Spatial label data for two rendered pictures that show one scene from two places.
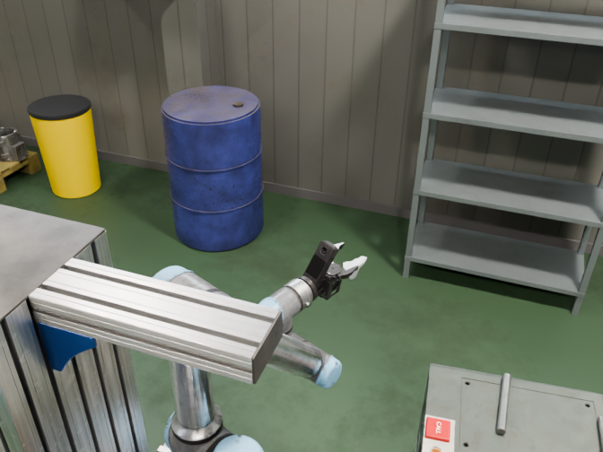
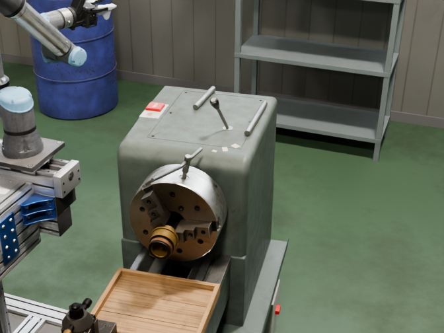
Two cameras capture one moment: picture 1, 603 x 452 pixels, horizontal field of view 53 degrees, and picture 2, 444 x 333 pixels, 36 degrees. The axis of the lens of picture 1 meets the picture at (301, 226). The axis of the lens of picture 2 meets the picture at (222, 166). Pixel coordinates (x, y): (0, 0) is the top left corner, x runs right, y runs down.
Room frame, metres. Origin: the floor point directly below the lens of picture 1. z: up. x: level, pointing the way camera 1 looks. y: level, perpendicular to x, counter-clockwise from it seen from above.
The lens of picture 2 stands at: (-1.40, -0.63, 2.35)
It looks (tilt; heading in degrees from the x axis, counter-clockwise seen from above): 29 degrees down; 0
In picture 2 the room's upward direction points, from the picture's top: 1 degrees clockwise
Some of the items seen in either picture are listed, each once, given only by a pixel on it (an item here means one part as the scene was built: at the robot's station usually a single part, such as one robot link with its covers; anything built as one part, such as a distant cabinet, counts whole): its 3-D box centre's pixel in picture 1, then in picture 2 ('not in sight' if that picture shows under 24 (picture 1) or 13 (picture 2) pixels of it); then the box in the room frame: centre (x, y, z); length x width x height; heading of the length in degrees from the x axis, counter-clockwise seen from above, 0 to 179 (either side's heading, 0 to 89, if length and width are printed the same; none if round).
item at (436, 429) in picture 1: (438, 430); (155, 107); (1.02, -0.35, 1.26); 0.06 x 0.06 x 0.02; 77
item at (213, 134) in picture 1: (215, 168); (73, 47); (3.86, 0.62, 0.50); 0.70 x 0.67 x 1.00; 160
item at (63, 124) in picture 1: (68, 147); not in sight; (4.44, 1.88, 0.36); 0.47 x 0.46 x 0.73; 70
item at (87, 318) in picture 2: not in sight; (76, 318); (-0.05, -0.25, 1.13); 0.08 x 0.08 x 0.03
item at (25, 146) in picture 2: not in sight; (21, 137); (0.84, 0.13, 1.21); 0.15 x 0.15 x 0.10
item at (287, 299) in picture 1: (276, 310); (47, 23); (1.12, 0.06, 1.56); 0.11 x 0.08 x 0.09; 139
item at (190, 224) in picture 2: not in sight; (197, 228); (0.43, -0.54, 1.09); 0.12 x 0.11 x 0.05; 77
